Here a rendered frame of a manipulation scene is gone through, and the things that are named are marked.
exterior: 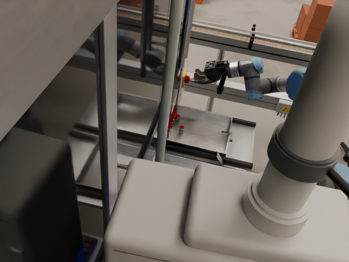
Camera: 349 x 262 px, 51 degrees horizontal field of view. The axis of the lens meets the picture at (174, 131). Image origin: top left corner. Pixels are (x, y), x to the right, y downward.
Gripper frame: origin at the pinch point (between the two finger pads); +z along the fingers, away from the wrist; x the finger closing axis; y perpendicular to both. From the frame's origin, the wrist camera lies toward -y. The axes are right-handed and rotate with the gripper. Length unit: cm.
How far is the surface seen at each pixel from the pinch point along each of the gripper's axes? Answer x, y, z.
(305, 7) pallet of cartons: -284, -93, -58
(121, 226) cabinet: 124, 49, -27
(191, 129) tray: 23.8, -12.5, -0.3
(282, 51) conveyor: -64, -27, -41
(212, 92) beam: -67, -51, 12
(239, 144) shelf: 26.2, -22.6, -21.4
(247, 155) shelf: 32.5, -24.3, -25.1
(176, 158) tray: 46.4, -9.5, 1.6
